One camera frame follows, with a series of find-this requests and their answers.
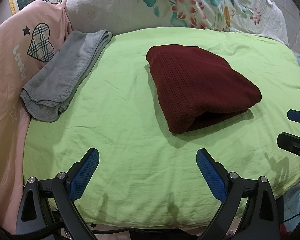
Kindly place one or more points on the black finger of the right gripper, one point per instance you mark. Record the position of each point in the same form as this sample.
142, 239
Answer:
293, 115
289, 143

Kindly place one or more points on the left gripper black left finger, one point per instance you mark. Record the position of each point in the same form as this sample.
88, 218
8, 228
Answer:
47, 206

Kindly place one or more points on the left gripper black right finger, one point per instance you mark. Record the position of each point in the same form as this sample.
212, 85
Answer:
259, 219

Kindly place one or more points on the dark red knit sweater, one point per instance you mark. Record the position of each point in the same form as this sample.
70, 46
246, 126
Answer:
197, 88

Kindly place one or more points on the grey folded towel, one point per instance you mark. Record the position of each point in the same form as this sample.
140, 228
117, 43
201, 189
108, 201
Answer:
49, 93

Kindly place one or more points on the white floral quilt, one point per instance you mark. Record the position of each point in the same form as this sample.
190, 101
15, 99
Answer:
257, 17

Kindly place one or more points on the light green bed sheet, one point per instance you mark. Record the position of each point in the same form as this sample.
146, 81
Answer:
147, 177

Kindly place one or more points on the pink heart print quilt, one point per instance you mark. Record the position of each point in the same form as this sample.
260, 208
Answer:
28, 40

